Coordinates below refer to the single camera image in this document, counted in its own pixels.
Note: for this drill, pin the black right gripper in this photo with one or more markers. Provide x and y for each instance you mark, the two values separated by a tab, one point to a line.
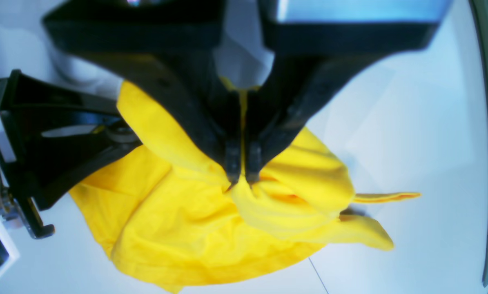
51	139

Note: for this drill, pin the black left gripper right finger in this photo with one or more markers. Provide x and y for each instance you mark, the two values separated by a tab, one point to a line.
319	46

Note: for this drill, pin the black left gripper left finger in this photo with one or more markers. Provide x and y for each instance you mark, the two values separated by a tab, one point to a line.
165	47

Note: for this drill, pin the yellow t-shirt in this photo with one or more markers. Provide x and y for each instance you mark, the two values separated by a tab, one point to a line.
166	213

